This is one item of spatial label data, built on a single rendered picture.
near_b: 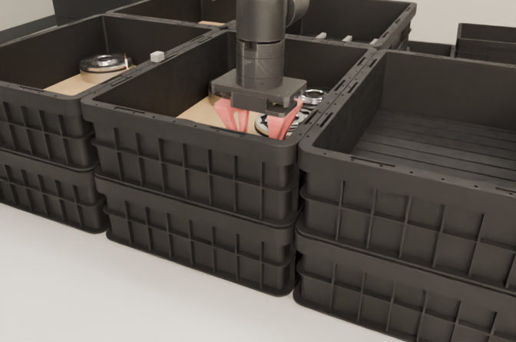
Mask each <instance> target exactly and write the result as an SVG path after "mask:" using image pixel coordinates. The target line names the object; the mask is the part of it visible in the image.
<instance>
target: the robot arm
mask: <svg viewBox="0 0 516 342"><path fill-rule="evenodd" d="M212 1H215V0H212ZM308 7H309V0H236V68H235V69H233V70H231V71H229V72H227V73H226V74H224V75H222V76H220V77H219V78H217V79H215V80H214V81H212V82H211V83H212V93H213V94H215V93H216V92H221V93H222V98H221V99H220V100H219V101H217V102H216V103H214V109H215V111H216V113H217V114H218V115H219V117H220V119H221V121H222V122H223V123H224V125H225V127H226V128H228V129H231V130H235V131H238V129H237V124H236V122H235V119H234V116H233V115H234V112H236V111H237V114H238V119H239V131H242V132H246V133H247V126H248V120H249V114H250V111H254V112H258V113H262V114H265V115H267V124H268V131H269V138H275V139H279V140H284V139H285V137H286V133H287V132H288V130H289V128H290V126H291V124H292V123H293V121H294V119H295V117H296V116H297V114H298V112H299V110H300V109H301V107H302V105H303V100H301V99H298V98H294V97H295V96H296V95H297V94H298V95H303V94H304V93H305V92H306V83H307V81H305V80H302V79H297V78H288V77H284V76H283V66H284V49H285V32H286V28H287V27H289V26H290V25H291V24H293V23H294V22H296V21H298V20H299V19H301V18H302V17H303V16H304V15H305V14H306V11H307V9H308ZM273 103H276V104H275V105H274V104H273Z"/></svg>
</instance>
